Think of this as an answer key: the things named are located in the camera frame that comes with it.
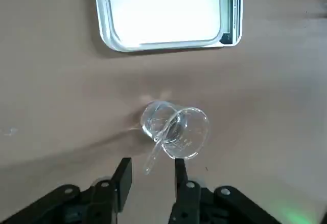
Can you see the glass stirring rod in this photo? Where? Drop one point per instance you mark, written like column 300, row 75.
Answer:
column 152, row 158

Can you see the silver digital balance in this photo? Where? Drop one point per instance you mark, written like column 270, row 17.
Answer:
column 166, row 9

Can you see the small glass beaker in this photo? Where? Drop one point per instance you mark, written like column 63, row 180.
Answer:
column 194, row 132

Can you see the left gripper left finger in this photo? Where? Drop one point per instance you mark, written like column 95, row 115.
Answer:
column 76, row 206

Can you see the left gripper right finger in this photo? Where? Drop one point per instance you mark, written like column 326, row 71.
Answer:
column 194, row 206

